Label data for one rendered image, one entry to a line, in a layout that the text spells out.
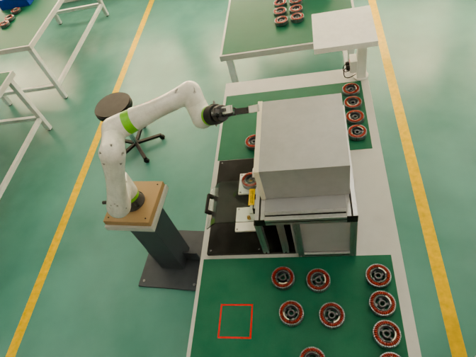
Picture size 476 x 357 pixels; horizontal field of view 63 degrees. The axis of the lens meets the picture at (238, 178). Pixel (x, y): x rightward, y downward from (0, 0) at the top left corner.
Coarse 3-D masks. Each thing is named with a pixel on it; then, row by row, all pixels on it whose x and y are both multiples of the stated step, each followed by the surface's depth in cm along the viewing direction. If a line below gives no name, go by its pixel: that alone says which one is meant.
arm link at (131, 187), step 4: (128, 176) 221; (128, 180) 220; (128, 184) 218; (132, 184) 225; (128, 188) 216; (132, 188) 224; (136, 188) 229; (132, 192) 225; (136, 192) 228; (132, 196) 226; (136, 196) 229; (132, 200) 228
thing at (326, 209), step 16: (352, 176) 175; (256, 192) 181; (352, 192) 170; (256, 208) 175; (272, 208) 174; (288, 208) 172; (304, 208) 170; (320, 208) 168; (336, 208) 167; (352, 208) 165; (256, 224) 174; (272, 224) 173; (288, 224) 172
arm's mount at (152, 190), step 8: (136, 184) 246; (144, 184) 244; (152, 184) 243; (160, 184) 241; (144, 192) 240; (152, 192) 239; (160, 192) 239; (144, 200) 236; (152, 200) 234; (144, 208) 232; (152, 208) 231; (128, 216) 231; (136, 216) 230; (144, 216) 228; (152, 216) 230; (112, 224) 234; (120, 224) 232; (128, 224) 230; (136, 224) 229; (144, 224) 227
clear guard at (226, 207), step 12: (252, 180) 192; (216, 192) 194; (228, 192) 191; (240, 192) 189; (216, 204) 188; (228, 204) 186; (240, 204) 185; (216, 216) 184; (228, 216) 182; (240, 216) 181; (252, 216) 179
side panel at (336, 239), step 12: (300, 228) 176; (312, 228) 175; (324, 228) 175; (336, 228) 174; (348, 228) 173; (300, 240) 183; (312, 240) 184; (324, 240) 183; (336, 240) 183; (348, 240) 182; (300, 252) 194; (312, 252) 193; (324, 252) 192; (336, 252) 190; (348, 252) 189
